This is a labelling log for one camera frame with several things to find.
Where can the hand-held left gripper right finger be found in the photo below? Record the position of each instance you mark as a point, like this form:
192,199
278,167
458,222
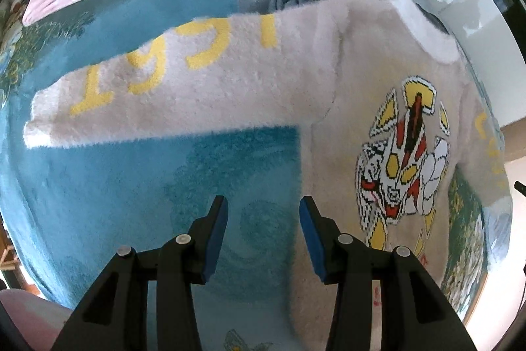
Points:
313,240

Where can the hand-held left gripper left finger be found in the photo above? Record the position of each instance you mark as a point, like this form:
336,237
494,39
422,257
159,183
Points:
216,236

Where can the cream fuzzy printed sweater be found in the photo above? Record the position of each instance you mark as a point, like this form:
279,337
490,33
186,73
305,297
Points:
328,96

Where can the teal floral bed blanket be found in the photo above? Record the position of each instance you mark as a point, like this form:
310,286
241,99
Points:
144,178

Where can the pink cloth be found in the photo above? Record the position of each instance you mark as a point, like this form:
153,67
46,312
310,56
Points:
28,320

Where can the wooden furniture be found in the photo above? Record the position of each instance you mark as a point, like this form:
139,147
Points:
10,252

